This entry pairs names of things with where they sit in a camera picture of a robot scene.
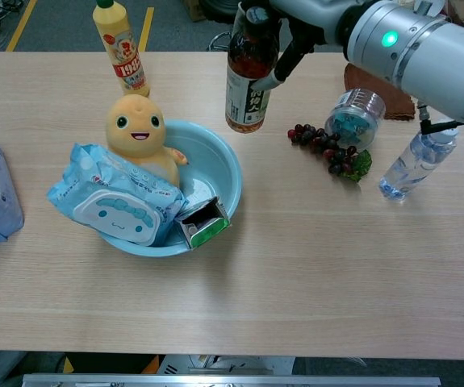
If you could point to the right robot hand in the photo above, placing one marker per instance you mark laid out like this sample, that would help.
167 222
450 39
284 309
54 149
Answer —
308 20

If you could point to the dark glass bottle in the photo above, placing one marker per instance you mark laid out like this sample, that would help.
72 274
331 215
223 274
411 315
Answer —
252 52

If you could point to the yellow plush toy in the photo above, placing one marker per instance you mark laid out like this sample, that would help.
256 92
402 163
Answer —
135 133

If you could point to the purple milk carton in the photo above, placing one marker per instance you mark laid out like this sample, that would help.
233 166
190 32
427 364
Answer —
205 235

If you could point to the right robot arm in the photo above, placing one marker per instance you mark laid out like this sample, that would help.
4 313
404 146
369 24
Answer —
425 52

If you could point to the clear water bottle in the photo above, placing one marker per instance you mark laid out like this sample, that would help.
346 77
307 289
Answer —
409 165

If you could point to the yellow detergent bottle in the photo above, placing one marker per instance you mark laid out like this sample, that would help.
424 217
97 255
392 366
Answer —
124 52

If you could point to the chrome stool base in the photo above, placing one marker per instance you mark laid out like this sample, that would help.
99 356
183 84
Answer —
219 40

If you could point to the clear jar with blue clips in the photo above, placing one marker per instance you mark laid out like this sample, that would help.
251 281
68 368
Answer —
356 117

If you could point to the brown cloth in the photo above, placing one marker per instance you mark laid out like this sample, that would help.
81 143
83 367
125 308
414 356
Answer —
397 105

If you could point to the artificial grape bunch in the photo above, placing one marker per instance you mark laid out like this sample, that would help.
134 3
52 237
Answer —
328 149

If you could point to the light blue plastic basin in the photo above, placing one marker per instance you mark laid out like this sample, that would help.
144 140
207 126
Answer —
219 161

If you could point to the blue wet wipes pack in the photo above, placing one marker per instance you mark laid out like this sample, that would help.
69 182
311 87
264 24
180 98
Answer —
106 181

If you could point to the aluminium rail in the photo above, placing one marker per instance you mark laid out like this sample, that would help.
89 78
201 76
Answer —
231 381

